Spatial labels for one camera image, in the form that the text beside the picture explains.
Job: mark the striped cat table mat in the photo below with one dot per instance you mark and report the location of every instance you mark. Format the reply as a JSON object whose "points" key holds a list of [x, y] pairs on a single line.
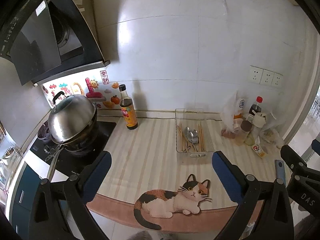
{"points": [[144, 159]]}

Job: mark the soy sauce bottle orange label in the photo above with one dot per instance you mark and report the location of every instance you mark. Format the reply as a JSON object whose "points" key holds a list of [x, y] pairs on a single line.
{"points": [[127, 108]]}

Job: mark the wooden chopstick four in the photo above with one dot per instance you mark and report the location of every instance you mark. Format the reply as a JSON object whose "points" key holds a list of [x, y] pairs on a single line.
{"points": [[202, 138]]}

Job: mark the colourful wall stickers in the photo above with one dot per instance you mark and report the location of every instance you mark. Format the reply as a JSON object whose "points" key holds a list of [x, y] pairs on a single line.
{"points": [[93, 84]]}

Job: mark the small seasoning packet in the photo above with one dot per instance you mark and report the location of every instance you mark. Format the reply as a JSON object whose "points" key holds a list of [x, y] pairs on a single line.
{"points": [[259, 150]]}

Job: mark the teal cabinet drawers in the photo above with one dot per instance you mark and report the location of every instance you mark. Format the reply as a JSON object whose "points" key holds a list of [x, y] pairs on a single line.
{"points": [[22, 200]]}

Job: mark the triple wall socket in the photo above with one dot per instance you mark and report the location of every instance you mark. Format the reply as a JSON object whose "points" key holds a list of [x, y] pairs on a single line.
{"points": [[265, 77]]}

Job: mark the black induction cooktop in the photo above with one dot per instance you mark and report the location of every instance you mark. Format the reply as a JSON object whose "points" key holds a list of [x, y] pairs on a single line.
{"points": [[75, 157]]}

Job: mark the white plastic bag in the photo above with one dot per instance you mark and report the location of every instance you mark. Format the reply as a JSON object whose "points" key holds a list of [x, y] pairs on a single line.
{"points": [[232, 114]]}

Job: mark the wooden chopstick one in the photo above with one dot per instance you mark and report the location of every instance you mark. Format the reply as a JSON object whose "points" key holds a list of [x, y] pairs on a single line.
{"points": [[180, 140]]}

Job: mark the steel wok with lid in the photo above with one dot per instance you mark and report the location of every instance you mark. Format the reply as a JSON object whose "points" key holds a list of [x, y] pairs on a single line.
{"points": [[72, 119]]}

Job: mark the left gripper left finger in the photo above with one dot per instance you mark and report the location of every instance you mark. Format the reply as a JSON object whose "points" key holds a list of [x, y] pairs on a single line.
{"points": [[79, 190]]}

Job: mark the red cap dark bottle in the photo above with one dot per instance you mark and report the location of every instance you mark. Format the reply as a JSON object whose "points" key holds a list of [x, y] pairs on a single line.
{"points": [[255, 108]]}

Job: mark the round steel spoon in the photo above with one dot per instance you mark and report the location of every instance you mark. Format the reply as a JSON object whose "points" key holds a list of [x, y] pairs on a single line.
{"points": [[195, 133]]}

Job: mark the wooden chopstick three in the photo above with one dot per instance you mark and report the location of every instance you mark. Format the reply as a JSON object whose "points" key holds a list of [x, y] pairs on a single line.
{"points": [[200, 137]]}

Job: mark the clear crumpled plastic bag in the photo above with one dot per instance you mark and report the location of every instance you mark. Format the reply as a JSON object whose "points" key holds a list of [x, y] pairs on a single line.
{"points": [[270, 133]]}

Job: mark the clear plastic organizer bin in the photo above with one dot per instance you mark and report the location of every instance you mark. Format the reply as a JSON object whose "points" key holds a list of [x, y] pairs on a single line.
{"points": [[191, 117]]}

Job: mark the white lid oil jar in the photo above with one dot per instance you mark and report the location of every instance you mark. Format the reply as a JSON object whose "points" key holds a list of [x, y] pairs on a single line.
{"points": [[258, 122]]}

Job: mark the blue smartphone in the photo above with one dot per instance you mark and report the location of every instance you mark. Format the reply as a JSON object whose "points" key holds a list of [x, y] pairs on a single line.
{"points": [[280, 170]]}

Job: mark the black range hood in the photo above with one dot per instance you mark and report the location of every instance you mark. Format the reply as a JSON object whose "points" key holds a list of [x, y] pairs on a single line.
{"points": [[49, 39]]}

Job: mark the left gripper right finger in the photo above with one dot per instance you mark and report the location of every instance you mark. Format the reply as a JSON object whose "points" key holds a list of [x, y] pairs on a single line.
{"points": [[242, 190]]}

